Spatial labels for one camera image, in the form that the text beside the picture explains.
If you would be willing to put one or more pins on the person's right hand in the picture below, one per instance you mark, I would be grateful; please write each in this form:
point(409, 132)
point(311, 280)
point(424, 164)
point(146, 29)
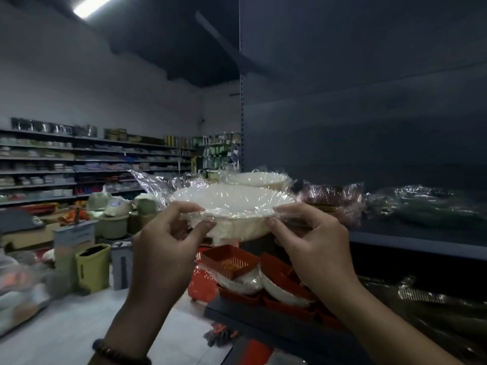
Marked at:
point(323, 258)

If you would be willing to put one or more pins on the person's left hand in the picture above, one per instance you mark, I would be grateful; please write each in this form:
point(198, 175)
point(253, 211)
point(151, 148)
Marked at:
point(159, 269)

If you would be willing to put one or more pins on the rose pink rectangular tray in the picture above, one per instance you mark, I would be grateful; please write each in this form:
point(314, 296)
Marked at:
point(331, 197)

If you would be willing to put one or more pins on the row of red base trays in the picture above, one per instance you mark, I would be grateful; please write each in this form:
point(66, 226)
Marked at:
point(289, 311)

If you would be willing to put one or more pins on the white scalloped bowl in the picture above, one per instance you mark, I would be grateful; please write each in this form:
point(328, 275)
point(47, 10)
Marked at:
point(236, 209)

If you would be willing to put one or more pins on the stack of white plates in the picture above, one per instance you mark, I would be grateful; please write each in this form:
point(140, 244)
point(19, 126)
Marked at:
point(258, 180)

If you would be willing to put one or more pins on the pile of dark trays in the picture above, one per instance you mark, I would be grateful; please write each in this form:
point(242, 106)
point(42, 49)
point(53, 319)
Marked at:
point(437, 311)

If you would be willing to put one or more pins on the dark metal shelf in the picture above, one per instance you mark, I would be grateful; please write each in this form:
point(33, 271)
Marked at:
point(380, 110)

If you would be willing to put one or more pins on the person's left forearm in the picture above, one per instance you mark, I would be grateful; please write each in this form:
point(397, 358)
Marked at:
point(129, 330)

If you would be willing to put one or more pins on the person's right forearm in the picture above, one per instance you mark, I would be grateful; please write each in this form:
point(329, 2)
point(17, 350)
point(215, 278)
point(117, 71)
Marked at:
point(380, 330)

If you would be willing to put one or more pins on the grey mop bucket set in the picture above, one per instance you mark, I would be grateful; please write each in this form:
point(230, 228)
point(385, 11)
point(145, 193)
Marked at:
point(121, 269)

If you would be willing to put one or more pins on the red shopping basket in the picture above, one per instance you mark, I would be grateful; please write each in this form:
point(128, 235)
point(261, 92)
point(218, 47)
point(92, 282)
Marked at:
point(201, 281)

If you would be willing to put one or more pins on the pale green buckets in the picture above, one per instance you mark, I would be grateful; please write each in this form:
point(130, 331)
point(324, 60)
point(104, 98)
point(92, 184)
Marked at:
point(114, 226)

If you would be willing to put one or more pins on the dark mop cloth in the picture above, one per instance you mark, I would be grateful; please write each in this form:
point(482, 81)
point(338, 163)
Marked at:
point(220, 334)

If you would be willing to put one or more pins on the grey cardboard box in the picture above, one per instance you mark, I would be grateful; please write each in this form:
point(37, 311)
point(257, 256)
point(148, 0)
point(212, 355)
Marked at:
point(72, 239)

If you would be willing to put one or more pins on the red flat box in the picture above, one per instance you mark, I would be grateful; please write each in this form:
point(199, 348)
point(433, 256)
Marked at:
point(255, 355)

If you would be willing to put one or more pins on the rack of green packets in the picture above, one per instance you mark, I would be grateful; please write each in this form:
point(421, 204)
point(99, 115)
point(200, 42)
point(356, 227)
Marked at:
point(217, 152)

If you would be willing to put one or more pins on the fluorescent ceiling light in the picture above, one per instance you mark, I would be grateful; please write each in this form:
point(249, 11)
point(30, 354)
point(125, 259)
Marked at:
point(91, 5)

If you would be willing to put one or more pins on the wall shelving with goods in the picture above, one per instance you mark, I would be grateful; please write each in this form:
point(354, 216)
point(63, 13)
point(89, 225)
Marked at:
point(57, 163)

